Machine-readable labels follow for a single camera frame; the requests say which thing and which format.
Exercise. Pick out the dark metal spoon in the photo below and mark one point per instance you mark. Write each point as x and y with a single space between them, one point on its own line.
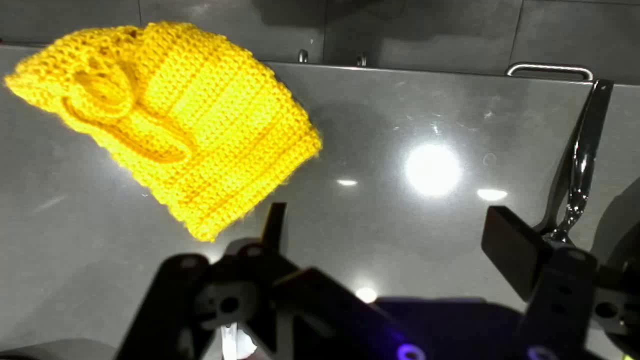
580 167

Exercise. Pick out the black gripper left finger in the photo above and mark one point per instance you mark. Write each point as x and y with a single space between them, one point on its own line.
252 287

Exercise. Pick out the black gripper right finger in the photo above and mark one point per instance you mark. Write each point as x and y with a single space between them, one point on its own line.
561 292

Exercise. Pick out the yellow knitted cloth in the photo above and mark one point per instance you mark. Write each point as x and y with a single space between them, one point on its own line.
201 120

